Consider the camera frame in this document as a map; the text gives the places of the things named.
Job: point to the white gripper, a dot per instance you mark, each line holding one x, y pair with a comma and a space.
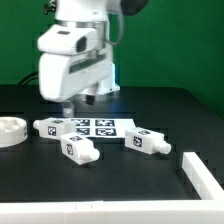
62, 77

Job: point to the white round stool seat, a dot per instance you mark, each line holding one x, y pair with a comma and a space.
13, 131

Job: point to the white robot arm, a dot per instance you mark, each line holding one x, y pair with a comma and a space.
106, 17

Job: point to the white marker sheet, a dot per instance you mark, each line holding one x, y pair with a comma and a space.
100, 127

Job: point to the white L-shaped obstacle fence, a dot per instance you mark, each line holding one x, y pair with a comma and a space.
208, 209

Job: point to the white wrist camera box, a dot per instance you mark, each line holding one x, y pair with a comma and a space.
68, 40

